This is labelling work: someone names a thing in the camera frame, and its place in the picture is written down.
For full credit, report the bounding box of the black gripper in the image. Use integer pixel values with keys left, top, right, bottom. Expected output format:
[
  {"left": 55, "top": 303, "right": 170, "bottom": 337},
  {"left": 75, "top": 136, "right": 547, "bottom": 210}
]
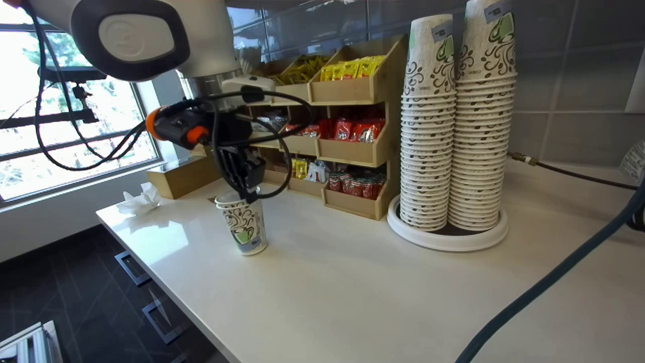
[{"left": 211, "top": 109, "right": 269, "bottom": 203}]

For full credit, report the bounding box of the white patterned paper coffee cup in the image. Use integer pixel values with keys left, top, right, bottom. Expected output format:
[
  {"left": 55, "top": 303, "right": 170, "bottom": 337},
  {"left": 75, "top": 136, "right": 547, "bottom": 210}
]
[
  {"left": 213, "top": 193, "right": 265, "bottom": 210},
  {"left": 213, "top": 198, "right": 270, "bottom": 258}
]

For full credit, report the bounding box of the tall stack of paper cups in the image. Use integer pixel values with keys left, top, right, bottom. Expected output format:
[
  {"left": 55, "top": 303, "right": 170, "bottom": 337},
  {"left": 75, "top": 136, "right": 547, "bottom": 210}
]
[
  {"left": 400, "top": 14, "right": 460, "bottom": 233},
  {"left": 447, "top": 0, "right": 520, "bottom": 233}
]

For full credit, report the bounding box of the low wooden packet box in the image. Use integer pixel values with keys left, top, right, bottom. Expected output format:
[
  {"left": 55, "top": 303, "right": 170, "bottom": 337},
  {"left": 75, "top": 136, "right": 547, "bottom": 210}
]
[{"left": 146, "top": 148, "right": 226, "bottom": 202}]

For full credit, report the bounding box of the yellow and white packets pile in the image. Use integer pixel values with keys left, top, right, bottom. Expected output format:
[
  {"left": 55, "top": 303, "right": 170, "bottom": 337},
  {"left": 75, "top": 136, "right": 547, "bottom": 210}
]
[{"left": 291, "top": 156, "right": 331, "bottom": 184}]

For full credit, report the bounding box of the red packets pile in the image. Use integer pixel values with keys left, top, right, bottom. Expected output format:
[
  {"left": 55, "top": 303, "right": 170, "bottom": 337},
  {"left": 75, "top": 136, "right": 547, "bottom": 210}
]
[
  {"left": 331, "top": 117, "right": 388, "bottom": 145},
  {"left": 298, "top": 118, "right": 335, "bottom": 141},
  {"left": 328, "top": 172, "right": 385, "bottom": 202}
]

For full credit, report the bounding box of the crumpled white tissue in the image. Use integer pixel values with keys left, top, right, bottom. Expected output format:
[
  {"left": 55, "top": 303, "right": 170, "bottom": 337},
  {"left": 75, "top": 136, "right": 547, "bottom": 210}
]
[{"left": 116, "top": 179, "right": 166, "bottom": 218}]

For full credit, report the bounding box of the yellow sweetener packets pile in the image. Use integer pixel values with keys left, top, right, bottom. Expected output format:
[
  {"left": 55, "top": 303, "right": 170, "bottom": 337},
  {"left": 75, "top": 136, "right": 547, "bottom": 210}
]
[
  {"left": 319, "top": 54, "right": 389, "bottom": 85},
  {"left": 283, "top": 56, "right": 328, "bottom": 86}
]

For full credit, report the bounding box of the small-bin wooden condiment organizer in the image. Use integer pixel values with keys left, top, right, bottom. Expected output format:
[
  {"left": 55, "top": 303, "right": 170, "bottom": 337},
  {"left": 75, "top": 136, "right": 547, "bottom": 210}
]
[{"left": 251, "top": 36, "right": 410, "bottom": 221}]

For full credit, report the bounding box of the white round cup tray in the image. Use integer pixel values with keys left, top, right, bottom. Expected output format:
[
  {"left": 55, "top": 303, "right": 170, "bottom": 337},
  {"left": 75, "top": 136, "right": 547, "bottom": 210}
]
[{"left": 385, "top": 193, "right": 510, "bottom": 254}]

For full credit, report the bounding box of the white metal rack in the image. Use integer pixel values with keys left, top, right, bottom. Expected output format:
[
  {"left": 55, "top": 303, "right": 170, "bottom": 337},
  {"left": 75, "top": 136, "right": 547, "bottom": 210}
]
[{"left": 0, "top": 321, "right": 66, "bottom": 363}]

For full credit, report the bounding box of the white mesh object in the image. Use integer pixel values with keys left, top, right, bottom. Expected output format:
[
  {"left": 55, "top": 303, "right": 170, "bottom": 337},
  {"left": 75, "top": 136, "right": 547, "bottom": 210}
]
[{"left": 616, "top": 136, "right": 645, "bottom": 187}]

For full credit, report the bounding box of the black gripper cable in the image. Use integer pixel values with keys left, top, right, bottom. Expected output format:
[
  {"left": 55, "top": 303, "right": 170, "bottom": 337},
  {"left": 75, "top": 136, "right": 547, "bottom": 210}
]
[{"left": 199, "top": 85, "right": 314, "bottom": 203}]

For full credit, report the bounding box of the black orange wrist camera mount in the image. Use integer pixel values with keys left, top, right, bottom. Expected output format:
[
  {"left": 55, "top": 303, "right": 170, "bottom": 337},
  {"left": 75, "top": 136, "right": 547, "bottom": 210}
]
[{"left": 144, "top": 98, "right": 217, "bottom": 150}]

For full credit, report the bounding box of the metal drawer handle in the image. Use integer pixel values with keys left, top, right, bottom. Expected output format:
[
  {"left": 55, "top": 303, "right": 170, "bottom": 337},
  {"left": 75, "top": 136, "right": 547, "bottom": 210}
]
[
  {"left": 113, "top": 247, "right": 153, "bottom": 288},
  {"left": 140, "top": 298, "right": 192, "bottom": 346}
]

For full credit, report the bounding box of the black camera stand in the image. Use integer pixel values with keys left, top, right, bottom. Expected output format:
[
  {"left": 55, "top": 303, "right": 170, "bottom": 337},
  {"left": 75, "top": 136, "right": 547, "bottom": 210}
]
[{"left": 0, "top": 63, "right": 111, "bottom": 133}]

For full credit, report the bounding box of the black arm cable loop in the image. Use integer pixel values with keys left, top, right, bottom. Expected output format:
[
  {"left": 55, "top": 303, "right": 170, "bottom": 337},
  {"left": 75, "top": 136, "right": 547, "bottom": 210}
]
[{"left": 27, "top": 9, "right": 153, "bottom": 172}]

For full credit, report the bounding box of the thick dark cable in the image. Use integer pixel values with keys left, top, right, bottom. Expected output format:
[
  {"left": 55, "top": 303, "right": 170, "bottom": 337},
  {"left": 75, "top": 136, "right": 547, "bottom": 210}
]
[{"left": 454, "top": 193, "right": 645, "bottom": 363}]

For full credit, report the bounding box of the thin black cable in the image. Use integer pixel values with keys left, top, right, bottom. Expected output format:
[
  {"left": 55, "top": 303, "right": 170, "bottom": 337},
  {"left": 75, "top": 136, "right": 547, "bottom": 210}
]
[{"left": 507, "top": 150, "right": 645, "bottom": 195}]

